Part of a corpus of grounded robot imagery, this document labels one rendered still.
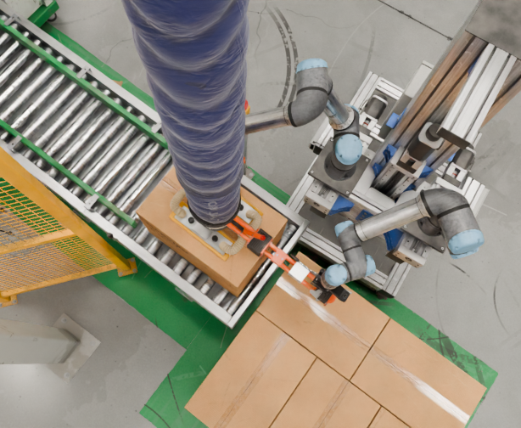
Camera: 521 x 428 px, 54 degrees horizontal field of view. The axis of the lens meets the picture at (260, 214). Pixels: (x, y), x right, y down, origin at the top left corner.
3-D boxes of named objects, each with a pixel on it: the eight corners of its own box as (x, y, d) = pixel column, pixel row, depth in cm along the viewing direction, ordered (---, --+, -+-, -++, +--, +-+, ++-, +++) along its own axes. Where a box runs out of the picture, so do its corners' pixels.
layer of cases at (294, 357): (190, 401, 296) (183, 408, 258) (291, 263, 320) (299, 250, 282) (363, 539, 281) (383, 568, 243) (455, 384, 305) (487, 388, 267)
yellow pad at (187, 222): (168, 217, 242) (166, 214, 237) (182, 201, 244) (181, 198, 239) (225, 261, 237) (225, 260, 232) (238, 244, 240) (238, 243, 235)
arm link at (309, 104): (333, 127, 192) (220, 149, 214) (332, 100, 195) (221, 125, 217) (321, 115, 182) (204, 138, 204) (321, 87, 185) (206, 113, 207)
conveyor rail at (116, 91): (0, 19, 327) (-14, -1, 309) (6, 14, 328) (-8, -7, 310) (296, 234, 298) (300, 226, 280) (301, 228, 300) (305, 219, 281)
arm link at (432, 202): (453, 172, 176) (327, 226, 197) (467, 202, 174) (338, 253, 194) (458, 177, 186) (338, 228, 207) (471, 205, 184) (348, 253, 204)
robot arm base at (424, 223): (425, 199, 240) (433, 192, 231) (454, 215, 239) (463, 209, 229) (411, 225, 237) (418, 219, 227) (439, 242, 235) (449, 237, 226)
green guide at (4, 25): (-21, 13, 311) (-28, 3, 302) (-9, 1, 313) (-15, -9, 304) (187, 166, 291) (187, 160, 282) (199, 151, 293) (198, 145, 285)
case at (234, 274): (148, 231, 280) (134, 211, 242) (194, 176, 290) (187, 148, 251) (237, 297, 273) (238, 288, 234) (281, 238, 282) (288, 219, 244)
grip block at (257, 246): (244, 246, 229) (245, 243, 224) (258, 229, 232) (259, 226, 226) (260, 257, 228) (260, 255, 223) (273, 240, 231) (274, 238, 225)
